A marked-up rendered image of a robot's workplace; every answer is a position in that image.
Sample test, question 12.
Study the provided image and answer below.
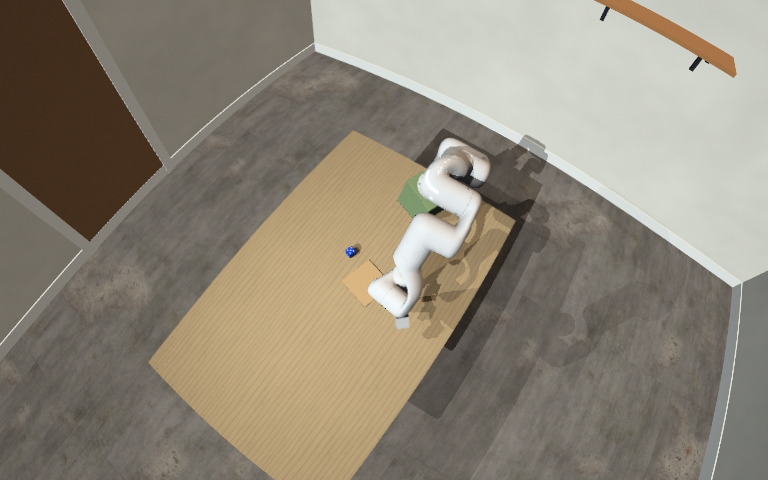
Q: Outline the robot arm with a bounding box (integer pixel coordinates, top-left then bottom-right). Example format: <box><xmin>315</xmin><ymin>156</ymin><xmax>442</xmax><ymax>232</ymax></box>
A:
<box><xmin>368</xmin><ymin>138</ymin><xmax>491</xmax><ymax>329</ymax></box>

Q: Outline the tan flat mat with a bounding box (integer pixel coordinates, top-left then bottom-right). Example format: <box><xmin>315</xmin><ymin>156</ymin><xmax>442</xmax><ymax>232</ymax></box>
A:
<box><xmin>341</xmin><ymin>259</ymin><xmax>383</xmax><ymax>307</ymax></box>

